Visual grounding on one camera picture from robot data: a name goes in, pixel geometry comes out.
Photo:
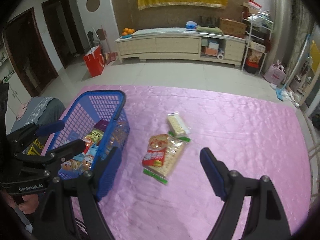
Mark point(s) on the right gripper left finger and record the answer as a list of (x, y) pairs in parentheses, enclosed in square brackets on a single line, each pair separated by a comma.
[(54, 218)]

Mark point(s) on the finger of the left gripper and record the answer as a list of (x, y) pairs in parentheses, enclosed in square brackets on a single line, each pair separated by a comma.
[(28, 133), (62, 151)]

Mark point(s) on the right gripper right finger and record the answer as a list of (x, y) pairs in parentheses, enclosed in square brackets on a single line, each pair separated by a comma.
[(266, 216)]

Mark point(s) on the yellow cartoon bun pack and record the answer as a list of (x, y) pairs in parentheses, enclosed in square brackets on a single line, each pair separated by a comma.
[(71, 165)]

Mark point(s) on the red beef tripe snack bag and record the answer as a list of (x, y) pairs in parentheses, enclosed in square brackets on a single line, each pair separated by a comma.
[(93, 137)]

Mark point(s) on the purple snack packet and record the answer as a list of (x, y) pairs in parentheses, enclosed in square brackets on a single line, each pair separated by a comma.
[(101, 125)]

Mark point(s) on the red cartoon snack bag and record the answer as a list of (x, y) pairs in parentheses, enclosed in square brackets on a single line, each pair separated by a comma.
[(157, 148)]

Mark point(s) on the long cracker pack green ends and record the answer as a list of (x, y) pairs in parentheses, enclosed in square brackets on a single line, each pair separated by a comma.
[(175, 149)]

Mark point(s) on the blue wafer bar packet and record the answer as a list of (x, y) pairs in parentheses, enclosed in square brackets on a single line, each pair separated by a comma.
[(92, 151)]

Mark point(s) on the person's left hand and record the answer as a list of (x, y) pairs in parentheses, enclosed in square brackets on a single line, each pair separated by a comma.
[(28, 206)]

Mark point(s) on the blue plastic basket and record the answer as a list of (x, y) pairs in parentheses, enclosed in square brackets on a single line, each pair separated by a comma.
[(98, 118)]

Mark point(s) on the red paper bag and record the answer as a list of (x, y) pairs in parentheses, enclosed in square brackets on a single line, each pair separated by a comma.
[(94, 61)]

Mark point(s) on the small white cracker pack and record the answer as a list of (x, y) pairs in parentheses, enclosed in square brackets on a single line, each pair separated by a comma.
[(177, 125)]

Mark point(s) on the pile of oranges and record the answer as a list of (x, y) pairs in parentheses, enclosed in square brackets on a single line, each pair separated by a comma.
[(127, 31)]

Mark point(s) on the pink gift bag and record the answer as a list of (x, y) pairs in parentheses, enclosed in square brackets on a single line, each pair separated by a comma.
[(275, 73)]

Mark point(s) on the cream TV cabinet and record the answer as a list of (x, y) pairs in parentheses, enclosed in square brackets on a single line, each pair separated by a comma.
[(181, 44)]

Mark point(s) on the blue plastic container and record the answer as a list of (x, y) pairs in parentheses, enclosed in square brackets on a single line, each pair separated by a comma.
[(191, 25)]

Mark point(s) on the white metal shelf rack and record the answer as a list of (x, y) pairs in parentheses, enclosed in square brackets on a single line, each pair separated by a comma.
[(258, 33)]

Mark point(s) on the green folded cloth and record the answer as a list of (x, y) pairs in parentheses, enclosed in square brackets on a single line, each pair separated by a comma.
[(211, 30)]

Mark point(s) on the brown cardboard box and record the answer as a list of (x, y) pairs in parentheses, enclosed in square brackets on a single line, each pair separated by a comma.
[(232, 28)]

